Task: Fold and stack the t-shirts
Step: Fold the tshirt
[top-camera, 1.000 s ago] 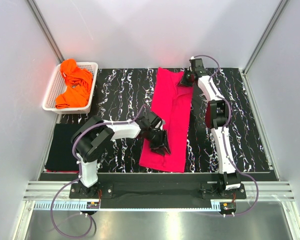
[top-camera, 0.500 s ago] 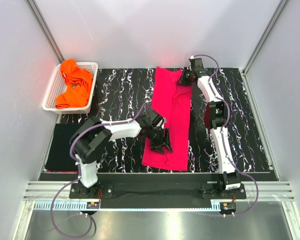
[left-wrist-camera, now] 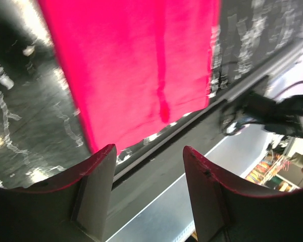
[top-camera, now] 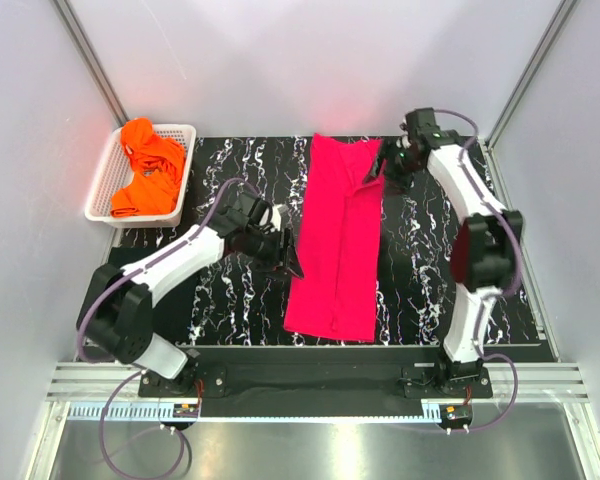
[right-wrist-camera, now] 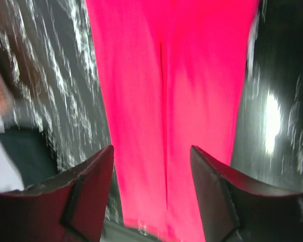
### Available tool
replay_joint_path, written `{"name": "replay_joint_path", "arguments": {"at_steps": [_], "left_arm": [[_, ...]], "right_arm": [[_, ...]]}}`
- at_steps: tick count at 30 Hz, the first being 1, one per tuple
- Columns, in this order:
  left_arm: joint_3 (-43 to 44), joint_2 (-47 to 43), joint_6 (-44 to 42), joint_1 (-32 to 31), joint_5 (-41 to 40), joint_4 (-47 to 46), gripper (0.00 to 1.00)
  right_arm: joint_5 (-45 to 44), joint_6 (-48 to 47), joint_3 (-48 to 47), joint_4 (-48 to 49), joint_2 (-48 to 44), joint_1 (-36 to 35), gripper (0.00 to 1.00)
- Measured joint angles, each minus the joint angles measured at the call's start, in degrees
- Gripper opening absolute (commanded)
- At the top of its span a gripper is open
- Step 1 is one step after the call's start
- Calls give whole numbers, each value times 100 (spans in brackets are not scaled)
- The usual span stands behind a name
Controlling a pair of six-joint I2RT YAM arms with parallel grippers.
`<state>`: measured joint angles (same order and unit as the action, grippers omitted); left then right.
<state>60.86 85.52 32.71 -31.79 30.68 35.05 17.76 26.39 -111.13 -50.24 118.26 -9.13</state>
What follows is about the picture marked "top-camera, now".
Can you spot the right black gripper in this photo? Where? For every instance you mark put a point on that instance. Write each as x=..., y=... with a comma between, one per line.
x=386, y=153

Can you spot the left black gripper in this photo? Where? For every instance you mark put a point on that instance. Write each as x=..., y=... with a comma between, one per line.
x=279, y=273

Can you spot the magenta pink t shirt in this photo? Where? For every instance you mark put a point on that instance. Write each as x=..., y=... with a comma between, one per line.
x=338, y=244

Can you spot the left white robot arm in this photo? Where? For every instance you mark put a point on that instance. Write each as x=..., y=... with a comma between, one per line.
x=118, y=310

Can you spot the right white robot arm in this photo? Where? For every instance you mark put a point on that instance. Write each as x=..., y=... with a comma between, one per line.
x=486, y=257

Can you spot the folded black t shirt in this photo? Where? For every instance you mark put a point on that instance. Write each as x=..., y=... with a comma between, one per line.
x=172, y=315

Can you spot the orange t shirt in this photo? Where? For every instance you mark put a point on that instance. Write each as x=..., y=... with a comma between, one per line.
x=157, y=164

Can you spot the white plastic basket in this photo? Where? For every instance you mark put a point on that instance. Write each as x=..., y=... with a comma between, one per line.
x=114, y=172

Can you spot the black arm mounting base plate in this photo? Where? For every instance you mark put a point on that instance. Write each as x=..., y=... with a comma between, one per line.
x=413, y=372

